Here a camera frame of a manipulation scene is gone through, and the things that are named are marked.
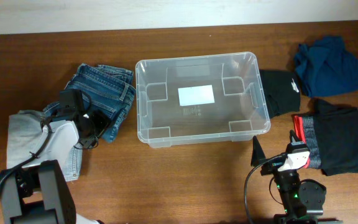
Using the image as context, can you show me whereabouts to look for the dark blue jeans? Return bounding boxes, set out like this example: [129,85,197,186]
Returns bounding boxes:
[43,63,137,144]

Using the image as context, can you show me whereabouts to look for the black shorts red grey waistband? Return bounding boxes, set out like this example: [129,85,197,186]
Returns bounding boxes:
[293,99,358,176]

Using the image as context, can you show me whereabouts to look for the navy blue shirt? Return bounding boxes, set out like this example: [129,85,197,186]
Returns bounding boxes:
[294,35,358,98]

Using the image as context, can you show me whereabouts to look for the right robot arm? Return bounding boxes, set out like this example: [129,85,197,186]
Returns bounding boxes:
[246,130,310,223]

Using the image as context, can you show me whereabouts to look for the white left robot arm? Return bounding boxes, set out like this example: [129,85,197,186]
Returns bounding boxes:
[0,89,109,224]

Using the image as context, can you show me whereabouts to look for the black folded shirt white logo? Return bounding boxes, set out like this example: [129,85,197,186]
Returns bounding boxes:
[260,70,301,118]

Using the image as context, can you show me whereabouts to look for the light blue folded jeans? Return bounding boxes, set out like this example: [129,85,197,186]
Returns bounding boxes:
[6,110,82,182]

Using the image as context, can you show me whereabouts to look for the clear plastic storage bin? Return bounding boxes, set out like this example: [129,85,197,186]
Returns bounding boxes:
[135,52,271,148]

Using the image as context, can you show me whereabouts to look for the white label in bin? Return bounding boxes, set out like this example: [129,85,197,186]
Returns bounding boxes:
[178,85,215,106]

